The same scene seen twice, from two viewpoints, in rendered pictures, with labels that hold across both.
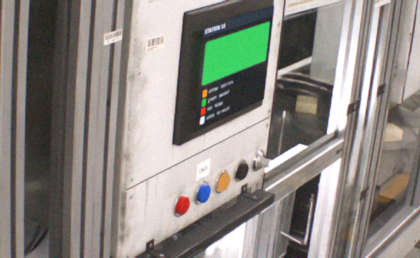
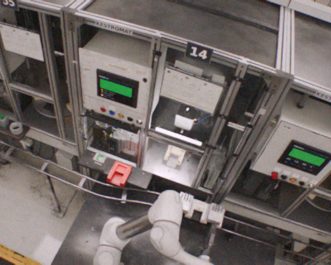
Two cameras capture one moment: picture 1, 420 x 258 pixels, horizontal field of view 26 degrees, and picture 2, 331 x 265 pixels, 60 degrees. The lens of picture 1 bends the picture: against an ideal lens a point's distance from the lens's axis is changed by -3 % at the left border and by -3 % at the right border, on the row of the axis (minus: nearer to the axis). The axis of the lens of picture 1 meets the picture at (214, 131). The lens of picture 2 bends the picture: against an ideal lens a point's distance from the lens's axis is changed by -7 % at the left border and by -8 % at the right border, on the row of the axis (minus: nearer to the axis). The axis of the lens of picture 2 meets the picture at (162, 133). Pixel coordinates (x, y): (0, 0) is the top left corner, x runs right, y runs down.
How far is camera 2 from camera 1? 193 cm
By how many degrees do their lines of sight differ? 61
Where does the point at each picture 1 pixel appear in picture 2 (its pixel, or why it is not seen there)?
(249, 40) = (121, 88)
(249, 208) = (124, 127)
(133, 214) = (85, 100)
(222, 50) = (108, 84)
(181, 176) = (103, 103)
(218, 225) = (112, 122)
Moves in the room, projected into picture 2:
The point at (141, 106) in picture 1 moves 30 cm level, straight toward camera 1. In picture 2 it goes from (84, 80) to (32, 86)
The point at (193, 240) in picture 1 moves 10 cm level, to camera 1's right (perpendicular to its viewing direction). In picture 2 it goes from (101, 118) to (102, 130)
